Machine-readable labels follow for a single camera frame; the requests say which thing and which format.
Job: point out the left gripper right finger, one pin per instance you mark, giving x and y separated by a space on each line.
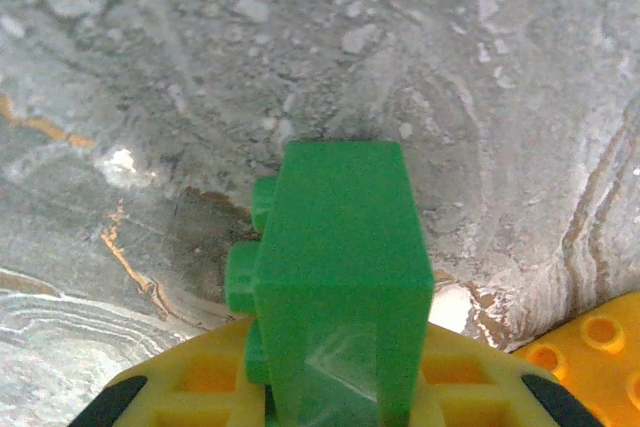
565 409

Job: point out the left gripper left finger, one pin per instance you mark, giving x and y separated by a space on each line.
107 409

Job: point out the small green lego brick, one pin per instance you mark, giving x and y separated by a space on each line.
340 247

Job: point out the small orange lego brick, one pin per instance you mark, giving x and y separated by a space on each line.
600 372

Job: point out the small yellow lego brick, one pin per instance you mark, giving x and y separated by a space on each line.
465 348

